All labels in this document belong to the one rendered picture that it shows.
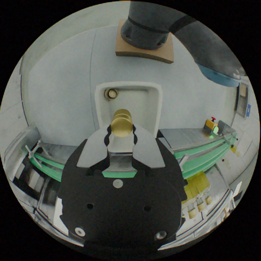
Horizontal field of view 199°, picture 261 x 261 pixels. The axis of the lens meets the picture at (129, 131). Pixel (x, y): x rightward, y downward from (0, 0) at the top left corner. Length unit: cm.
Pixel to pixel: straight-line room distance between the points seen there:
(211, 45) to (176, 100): 27
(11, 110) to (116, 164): 354
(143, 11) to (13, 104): 358
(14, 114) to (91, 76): 338
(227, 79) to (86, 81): 39
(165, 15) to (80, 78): 31
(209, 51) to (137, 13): 14
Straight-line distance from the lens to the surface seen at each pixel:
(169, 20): 18
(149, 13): 20
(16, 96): 367
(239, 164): 643
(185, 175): 34
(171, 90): 33
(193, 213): 40
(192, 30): 17
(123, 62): 29
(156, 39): 26
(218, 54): 17
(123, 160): 32
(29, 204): 87
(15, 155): 73
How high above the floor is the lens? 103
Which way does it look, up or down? 58 degrees down
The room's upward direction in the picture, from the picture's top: 175 degrees clockwise
